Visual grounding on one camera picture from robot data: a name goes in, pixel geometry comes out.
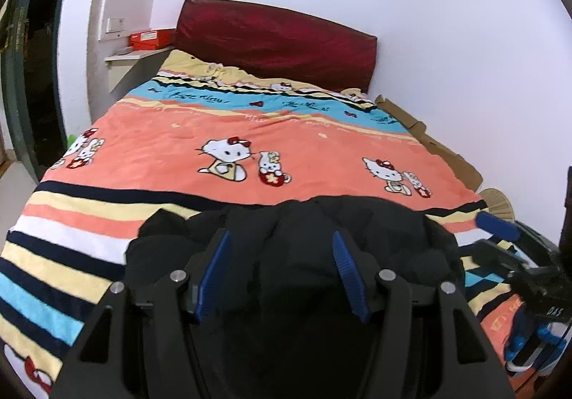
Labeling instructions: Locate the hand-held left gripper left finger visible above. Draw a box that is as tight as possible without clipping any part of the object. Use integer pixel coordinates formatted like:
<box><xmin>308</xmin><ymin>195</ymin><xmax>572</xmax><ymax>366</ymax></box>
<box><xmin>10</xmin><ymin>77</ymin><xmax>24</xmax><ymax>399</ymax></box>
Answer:
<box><xmin>54</xmin><ymin>229</ymin><xmax>233</xmax><ymax>399</ymax></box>

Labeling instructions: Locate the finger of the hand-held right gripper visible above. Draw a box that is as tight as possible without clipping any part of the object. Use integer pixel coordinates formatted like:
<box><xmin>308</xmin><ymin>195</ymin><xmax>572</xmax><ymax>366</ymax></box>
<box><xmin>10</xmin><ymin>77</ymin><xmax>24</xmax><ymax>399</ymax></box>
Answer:
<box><xmin>473</xmin><ymin>239</ymin><xmax>534</xmax><ymax>277</ymax></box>
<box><xmin>476</xmin><ymin>210</ymin><xmax>557</xmax><ymax>259</ymax></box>

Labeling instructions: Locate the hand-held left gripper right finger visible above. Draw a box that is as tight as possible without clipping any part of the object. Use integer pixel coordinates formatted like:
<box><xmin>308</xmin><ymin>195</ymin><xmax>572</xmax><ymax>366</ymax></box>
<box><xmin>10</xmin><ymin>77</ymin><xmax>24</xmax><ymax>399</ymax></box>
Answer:
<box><xmin>331</xmin><ymin>230</ymin><xmax>517</xmax><ymax>399</ymax></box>

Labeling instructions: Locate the black hooded puffer jacket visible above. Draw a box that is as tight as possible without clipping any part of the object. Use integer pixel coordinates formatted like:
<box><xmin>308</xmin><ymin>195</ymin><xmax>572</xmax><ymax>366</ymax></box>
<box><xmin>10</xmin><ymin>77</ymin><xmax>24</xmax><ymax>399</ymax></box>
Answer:
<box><xmin>124</xmin><ymin>196</ymin><xmax>468</xmax><ymax>399</ymax></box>

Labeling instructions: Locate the beige straw fan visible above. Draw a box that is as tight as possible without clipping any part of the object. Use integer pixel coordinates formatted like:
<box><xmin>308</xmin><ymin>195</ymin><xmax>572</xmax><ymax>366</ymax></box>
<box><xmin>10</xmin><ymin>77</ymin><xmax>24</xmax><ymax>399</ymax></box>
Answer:
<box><xmin>480</xmin><ymin>188</ymin><xmax>517</xmax><ymax>221</ymax></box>

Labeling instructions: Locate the brown cardboard sheet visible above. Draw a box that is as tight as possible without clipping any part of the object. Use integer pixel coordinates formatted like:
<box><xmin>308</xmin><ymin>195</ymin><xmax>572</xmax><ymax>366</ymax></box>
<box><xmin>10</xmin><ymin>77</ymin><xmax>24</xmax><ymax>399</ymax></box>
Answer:
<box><xmin>374</xmin><ymin>94</ymin><xmax>483</xmax><ymax>192</ymax></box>

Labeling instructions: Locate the orange striped cartoon cat blanket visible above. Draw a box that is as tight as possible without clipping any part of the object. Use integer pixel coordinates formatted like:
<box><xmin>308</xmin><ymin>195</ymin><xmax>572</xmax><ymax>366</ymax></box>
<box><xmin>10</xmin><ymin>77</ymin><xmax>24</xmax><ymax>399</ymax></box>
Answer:
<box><xmin>0</xmin><ymin>50</ymin><xmax>532</xmax><ymax>399</ymax></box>

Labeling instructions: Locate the white bedside shelf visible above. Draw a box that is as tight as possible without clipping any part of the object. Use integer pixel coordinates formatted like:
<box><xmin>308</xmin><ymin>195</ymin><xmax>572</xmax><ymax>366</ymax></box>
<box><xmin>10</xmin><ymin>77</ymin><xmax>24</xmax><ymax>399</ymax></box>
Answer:
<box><xmin>104</xmin><ymin>46</ymin><xmax>173</xmax><ymax>98</ymax></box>

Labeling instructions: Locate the dark red padded headboard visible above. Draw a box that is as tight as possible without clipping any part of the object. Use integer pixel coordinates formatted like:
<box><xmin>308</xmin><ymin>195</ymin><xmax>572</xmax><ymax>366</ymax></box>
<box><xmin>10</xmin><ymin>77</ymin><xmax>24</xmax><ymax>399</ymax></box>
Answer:
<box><xmin>172</xmin><ymin>0</ymin><xmax>378</xmax><ymax>94</ymax></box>

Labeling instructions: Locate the red cardboard box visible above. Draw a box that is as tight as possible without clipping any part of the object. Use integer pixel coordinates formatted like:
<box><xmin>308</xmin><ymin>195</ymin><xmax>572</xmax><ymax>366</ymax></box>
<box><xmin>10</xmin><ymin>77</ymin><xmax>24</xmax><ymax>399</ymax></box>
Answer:
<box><xmin>129</xmin><ymin>29</ymin><xmax>176</xmax><ymax>49</ymax></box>

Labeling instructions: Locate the dark green door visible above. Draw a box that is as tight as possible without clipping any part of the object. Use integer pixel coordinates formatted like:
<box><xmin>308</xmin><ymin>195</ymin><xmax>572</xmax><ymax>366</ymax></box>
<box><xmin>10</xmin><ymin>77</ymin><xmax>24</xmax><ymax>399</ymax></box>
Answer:
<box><xmin>0</xmin><ymin>0</ymin><xmax>68</xmax><ymax>172</ymax></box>

